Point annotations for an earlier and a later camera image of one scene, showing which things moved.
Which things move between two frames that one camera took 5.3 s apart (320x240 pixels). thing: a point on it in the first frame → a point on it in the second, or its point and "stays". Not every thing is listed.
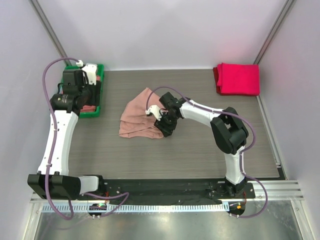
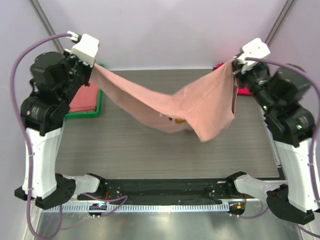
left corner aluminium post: (60, 47) stays
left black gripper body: (91, 94) → (82, 73)
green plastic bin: (95, 114) stays
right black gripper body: (164, 125) → (241, 72)
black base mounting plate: (172, 189) stays
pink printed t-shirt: (135, 122) → (209, 101)
